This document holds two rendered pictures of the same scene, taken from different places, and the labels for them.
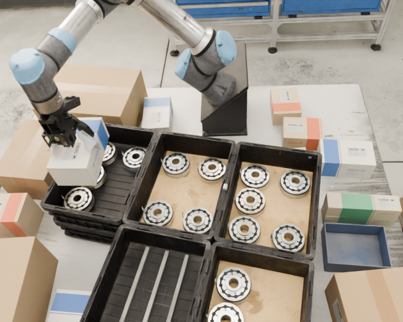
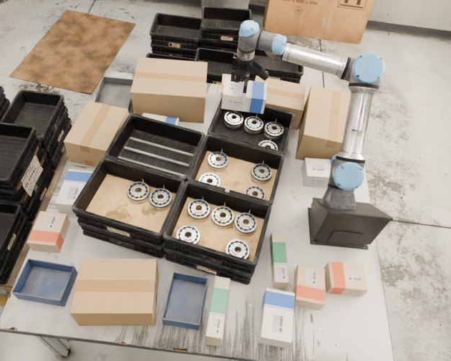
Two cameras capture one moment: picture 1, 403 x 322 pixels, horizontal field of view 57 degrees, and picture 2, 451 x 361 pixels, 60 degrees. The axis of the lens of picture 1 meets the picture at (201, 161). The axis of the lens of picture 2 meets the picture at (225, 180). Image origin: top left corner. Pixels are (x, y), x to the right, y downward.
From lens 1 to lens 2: 121 cm
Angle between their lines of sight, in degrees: 45
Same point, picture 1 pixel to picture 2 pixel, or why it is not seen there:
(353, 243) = (192, 306)
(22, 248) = (198, 92)
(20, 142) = (283, 85)
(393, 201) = (215, 331)
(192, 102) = not seen: hidden behind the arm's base
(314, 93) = (373, 319)
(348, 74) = not seen: outside the picture
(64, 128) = (238, 71)
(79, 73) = not seen: hidden behind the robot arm
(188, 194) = (235, 180)
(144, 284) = (171, 155)
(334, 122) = (331, 329)
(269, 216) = (210, 230)
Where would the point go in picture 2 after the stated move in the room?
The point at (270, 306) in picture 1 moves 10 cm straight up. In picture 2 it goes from (144, 219) to (142, 207)
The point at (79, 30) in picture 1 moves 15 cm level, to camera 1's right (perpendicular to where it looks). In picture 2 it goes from (315, 61) to (322, 86)
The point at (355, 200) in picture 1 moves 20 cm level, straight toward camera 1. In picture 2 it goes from (220, 299) to (180, 271)
